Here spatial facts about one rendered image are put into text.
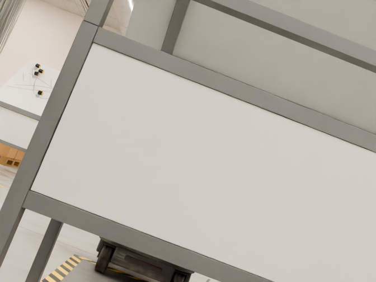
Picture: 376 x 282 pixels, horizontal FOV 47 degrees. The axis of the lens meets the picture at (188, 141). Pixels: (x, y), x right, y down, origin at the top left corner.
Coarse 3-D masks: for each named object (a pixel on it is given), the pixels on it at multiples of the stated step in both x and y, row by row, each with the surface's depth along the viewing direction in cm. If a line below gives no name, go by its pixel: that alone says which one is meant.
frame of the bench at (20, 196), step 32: (96, 32) 99; (64, 64) 97; (160, 64) 99; (192, 64) 99; (64, 96) 96; (256, 96) 100; (320, 128) 100; (352, 128) 101; (32, 160) 94; (32, 192) 93; (0, 224) 92; (96, 224) 94; (0, 256) 91; (160, 256) 94; (192, 256) 94
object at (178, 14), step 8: (184, 0) 140; (176, 8) 142; (184, 8) 141; (176, 16) 143; (184, 16) 143; (176, 24) 144; (168, 32) 146; (176, 32) 146; (168, 40) 147; (176, 40) 149; (168, 48) 149; (216, 72) 154; (320, 112) 155
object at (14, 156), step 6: (0, 144) 704; (0, 150) 703; (6, 150) 703; (12, 150) 718; (18, 150) 745; (6, 156) 702; (12, 156) 728; (18, 156) 756; (0, 162) 699; (6, 162) 707; (12, 162) 735; (18, 162) 770
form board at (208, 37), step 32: (160, 0) 145; (256, 0) 140; (288, 0) 139; (320, 0) 137; (352, 0) 136; (128, 32) 152; (160, 32) 151; (192, 32) 149; (224, 32) 147; (256, 32) 145; (352, 32) 140; (224, 64) 153; (256, 64) 151; (288, 64) 149; (320, 64) 147; (352, 64) 145; (288, 96) 155; (320, 96) 153; (352, 96) 151
